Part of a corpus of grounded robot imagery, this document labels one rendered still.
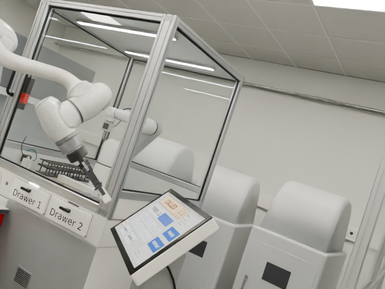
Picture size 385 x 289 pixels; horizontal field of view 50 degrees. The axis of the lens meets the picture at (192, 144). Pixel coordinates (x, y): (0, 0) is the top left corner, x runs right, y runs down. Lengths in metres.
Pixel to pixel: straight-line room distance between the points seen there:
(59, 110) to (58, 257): 0.95
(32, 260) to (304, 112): 3.62
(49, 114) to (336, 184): 3.80
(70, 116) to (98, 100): 0.12
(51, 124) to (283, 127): 3.88
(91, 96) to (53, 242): 0.97
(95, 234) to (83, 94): 0.79
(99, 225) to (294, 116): 3.46
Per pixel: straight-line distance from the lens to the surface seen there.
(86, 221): 2.13
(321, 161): 4.93
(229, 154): 5.29
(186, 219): 1.43
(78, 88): 1.61
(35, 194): 2.39
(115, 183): 2.06
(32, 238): 2.41
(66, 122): 1.55
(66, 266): 2.24
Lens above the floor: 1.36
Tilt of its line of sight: 2 degrees up
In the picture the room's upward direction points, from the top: 19 degrees clockwise
